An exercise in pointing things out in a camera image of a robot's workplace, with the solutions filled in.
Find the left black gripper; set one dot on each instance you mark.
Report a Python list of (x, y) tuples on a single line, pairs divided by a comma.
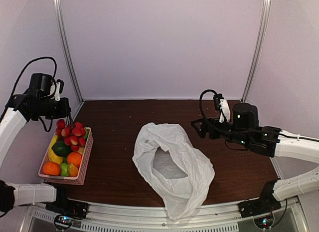
[(65, 109)]

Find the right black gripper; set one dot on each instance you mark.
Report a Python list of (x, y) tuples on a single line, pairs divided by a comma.
[(213, 123)]

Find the red lychee bunch toy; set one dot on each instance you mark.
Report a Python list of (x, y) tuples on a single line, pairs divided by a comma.
[(71, 133)]

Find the green lime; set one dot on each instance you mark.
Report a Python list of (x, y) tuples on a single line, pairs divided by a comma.
[(61, 149)]

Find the white plastic bag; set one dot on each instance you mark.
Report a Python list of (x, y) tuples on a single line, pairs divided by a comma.
[(178, 172)]

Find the pink perforated basket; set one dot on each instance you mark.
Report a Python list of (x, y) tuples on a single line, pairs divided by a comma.
[(80, 178)]

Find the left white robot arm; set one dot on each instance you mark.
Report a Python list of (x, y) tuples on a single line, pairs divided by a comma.
[(12, 194)]

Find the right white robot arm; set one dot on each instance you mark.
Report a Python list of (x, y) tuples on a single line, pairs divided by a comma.
[(296, 157)]

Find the orange fruit in basket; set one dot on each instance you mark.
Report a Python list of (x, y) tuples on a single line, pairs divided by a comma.
[(74, 158)]

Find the yellow orange fruit toy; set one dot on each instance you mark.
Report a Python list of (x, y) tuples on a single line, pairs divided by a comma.
[(73, 170)]

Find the yellow banana toy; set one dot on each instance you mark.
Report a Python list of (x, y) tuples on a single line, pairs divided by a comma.
[(51, 155)]

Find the green striped melon toy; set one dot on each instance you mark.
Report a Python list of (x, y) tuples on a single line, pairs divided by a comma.
[(86, 133)]

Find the light green apple toy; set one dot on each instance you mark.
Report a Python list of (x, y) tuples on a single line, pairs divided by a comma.
[(64, 169)]

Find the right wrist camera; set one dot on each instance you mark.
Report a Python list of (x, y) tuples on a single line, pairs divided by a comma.
[(222, 106)]

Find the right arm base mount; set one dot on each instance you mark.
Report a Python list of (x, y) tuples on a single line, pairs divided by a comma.
[(261, 210)]

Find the left aluminium frame post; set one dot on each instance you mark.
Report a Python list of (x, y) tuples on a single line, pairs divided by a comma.
[(66, 50)]

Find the aluminium frame post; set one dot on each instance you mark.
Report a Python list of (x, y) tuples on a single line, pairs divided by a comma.
[(264, 20), (66, 50)]

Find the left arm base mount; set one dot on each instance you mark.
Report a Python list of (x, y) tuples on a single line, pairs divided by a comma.
[(68, 210)]

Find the front aluminium rail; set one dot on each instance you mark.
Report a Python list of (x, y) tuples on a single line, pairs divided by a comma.
[(137, 205)]

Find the right aluminium frame post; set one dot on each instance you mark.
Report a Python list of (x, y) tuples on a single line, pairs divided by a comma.
[(264, 20)]

